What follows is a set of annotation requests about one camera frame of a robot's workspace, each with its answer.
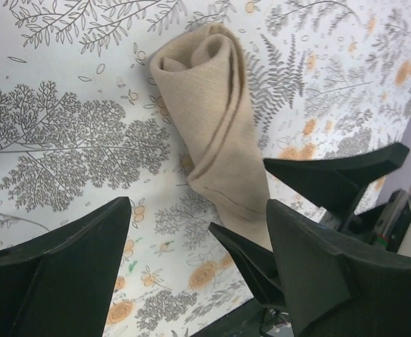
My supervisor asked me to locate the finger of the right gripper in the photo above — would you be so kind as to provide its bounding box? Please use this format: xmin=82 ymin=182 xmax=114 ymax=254
xmin=263 ymin=143 xmax=410 ymax=214
xmin=209 ymin=223 xmax=285 ymax=310

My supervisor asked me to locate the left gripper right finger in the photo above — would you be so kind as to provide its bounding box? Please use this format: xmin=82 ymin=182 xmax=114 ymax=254
xmin=265 ymin=198 xmax=411 ymax=337

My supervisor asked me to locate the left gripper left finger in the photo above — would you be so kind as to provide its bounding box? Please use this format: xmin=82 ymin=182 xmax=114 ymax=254
xmin=0 ymin=197 xmax=131 ymax=336

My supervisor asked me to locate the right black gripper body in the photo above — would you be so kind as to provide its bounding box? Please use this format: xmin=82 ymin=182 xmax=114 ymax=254
xmin=257 ymin=189 xmax=411 ymax=337

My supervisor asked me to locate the beige cloth napkin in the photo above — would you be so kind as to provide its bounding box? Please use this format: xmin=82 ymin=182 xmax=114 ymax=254
xmin=150 ymin=23 xmax=271 ymax=249

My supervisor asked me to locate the floral tablecloth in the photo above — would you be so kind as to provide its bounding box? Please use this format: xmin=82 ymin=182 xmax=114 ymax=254
xmin=0 ymin=1 xmax=411 ymax=336

